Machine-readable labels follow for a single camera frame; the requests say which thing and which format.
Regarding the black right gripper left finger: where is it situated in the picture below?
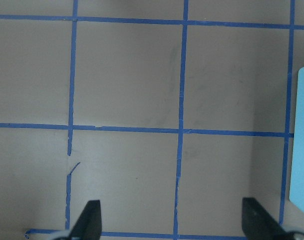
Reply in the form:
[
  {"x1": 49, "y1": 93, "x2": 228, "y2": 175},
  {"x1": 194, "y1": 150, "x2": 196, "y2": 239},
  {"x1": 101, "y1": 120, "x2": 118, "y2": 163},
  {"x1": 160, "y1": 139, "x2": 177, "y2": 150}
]
[{"x1": 68, "y1": 200, "x2": 102, "y2": 240}]

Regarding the teal plastic storage bin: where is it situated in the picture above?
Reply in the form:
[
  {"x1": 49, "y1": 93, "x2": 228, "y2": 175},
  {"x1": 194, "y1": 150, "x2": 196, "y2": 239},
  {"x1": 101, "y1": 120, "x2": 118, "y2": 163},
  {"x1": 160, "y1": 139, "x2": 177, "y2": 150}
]
[{"x1": 290, "y1": 67, "x2": 304, "y2": 213}]

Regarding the brown paper table cover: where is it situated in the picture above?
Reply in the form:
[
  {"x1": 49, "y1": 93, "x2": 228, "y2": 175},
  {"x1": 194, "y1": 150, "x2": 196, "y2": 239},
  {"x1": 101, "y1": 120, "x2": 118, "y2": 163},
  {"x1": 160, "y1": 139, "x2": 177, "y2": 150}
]
[{"x1": 0, "y1": 0, "x2": 304, "y2": 240}]

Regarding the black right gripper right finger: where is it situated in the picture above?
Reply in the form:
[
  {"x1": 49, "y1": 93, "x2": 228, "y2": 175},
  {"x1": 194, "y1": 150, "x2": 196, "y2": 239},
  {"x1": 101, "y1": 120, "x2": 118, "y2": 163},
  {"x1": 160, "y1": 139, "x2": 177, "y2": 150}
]
[{"x1": 242, "y1": 197, "x2": 286, "y2": 240}]

